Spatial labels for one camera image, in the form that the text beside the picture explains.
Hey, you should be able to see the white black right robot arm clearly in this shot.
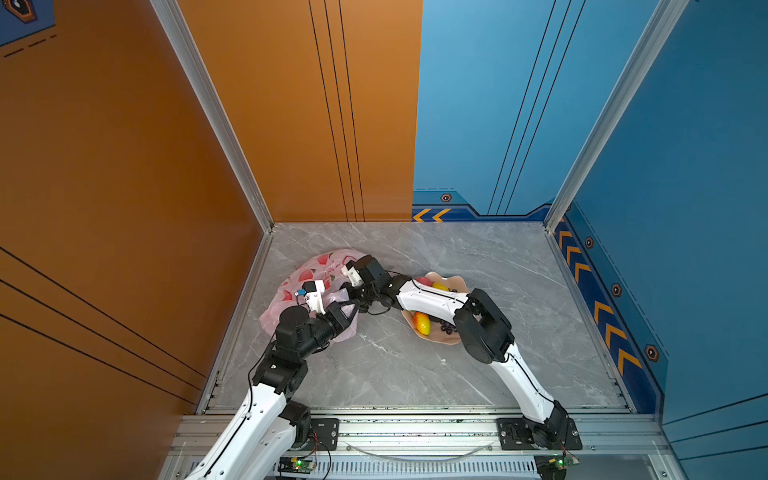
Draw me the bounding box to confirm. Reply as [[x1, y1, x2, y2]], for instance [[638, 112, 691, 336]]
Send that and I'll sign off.
[[342, 255, 570, 449]]

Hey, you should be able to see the left green circuit board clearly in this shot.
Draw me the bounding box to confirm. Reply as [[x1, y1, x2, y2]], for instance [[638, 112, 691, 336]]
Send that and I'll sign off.
[[276, 457, 317, 477]]

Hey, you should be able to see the orange yellow peach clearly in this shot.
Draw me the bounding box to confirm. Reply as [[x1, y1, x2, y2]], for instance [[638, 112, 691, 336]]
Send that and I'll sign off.
[[412, 312, 431, 336]]

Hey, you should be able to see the left aluminium corner post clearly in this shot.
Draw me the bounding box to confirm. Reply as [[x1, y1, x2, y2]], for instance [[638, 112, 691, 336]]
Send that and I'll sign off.
[[148, 0, 276, 232]]

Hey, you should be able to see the dark purple grape bunch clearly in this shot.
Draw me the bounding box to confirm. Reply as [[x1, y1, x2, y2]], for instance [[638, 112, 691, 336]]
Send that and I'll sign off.
[[440, 321, 456, 335]]

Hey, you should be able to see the right aluminium corner post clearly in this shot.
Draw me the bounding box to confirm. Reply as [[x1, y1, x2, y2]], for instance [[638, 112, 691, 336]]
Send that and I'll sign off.
[[544, 0, 691, 234]]

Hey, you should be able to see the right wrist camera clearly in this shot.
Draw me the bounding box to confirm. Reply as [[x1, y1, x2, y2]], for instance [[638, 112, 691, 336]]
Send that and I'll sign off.
[[341, 262, 364, 288]]

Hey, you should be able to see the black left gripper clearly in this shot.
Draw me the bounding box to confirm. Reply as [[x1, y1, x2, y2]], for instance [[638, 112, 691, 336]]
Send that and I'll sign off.
[[296, 298, 359, 365]]

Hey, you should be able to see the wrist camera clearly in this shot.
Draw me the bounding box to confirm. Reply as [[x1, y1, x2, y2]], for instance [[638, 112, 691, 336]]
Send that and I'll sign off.
[[341, 262, 364, 288], [295, 280, 325, 315]]

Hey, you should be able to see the pink printed plastic bag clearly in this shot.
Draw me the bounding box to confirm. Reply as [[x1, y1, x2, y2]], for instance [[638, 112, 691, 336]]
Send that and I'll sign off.
[[259, 249, 365, 335]]

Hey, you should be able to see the green circuit board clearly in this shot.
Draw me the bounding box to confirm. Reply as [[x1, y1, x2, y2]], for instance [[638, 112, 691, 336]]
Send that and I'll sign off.
[[548, 455, 579, 471], [276, 457, 317, 477]]

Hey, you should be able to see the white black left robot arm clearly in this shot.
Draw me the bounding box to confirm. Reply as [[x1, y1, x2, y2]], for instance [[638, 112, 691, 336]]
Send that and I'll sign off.
[[188, 301, 359, 479]]

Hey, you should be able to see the aluminium corner post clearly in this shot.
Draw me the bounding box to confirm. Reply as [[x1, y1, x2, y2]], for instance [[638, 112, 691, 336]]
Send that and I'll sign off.
[[544, 0, 691, 234], [148, 0, 276, 232]]

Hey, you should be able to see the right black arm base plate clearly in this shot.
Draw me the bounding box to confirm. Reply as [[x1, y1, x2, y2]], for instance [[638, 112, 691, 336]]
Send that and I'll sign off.
[[496, 418, 583, 451]]

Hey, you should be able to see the right green circuit board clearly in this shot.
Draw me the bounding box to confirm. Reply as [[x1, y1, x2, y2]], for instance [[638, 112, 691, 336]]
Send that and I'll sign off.
[[548, 455, 579, 471]]

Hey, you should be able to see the beige wavy fruit plate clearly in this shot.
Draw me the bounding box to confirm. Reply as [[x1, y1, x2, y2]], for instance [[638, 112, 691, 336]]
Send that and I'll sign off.
[[398, 272, 470, 345]]

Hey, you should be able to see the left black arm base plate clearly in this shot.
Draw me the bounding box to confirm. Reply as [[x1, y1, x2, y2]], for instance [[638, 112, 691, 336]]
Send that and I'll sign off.
[[299, 417, 340, 452]]

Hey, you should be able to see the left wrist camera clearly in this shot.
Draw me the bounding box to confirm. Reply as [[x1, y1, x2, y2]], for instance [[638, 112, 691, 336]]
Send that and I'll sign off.
[[295, 280, 325, 315]]

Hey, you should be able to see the aluminium front rail frame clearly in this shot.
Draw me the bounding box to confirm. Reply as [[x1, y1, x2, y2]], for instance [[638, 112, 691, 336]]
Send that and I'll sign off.
[[160, 408, 684, 479]]

